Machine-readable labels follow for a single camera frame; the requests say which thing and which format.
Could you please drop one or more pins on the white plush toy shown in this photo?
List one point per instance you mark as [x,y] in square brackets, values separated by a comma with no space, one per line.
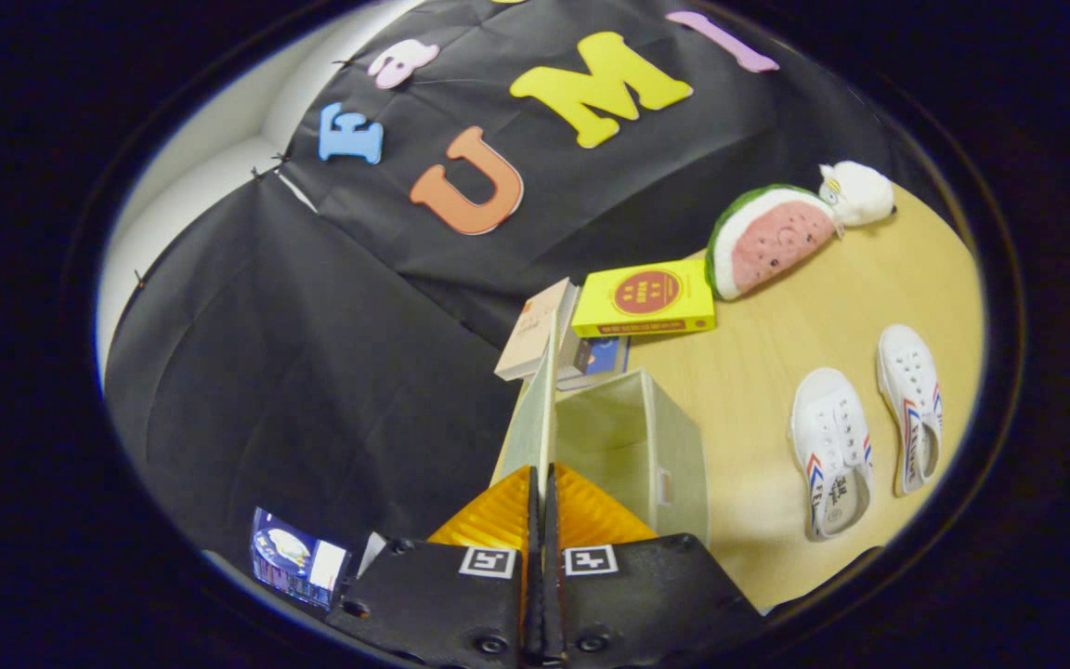
[860,193]

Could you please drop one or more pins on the white canvas shoe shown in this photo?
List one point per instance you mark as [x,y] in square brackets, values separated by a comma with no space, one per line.
[830,437]
[908,381]

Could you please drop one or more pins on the watermelon slice plush toy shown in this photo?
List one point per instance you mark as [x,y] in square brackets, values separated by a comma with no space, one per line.
[776,242]

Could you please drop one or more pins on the yellow book with red circle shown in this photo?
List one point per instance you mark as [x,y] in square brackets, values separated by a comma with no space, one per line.
[646,297]

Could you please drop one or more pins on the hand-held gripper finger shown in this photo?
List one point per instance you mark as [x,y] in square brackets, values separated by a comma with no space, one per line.
[533,604]
[555,604]

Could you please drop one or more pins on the blue and white printed object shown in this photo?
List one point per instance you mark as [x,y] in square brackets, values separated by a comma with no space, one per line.
[293,557]

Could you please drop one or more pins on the beige fabric storage box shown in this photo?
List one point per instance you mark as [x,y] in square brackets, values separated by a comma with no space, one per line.
[628,437]

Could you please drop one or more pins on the blue book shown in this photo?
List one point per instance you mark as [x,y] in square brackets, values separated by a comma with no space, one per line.
[605,358]

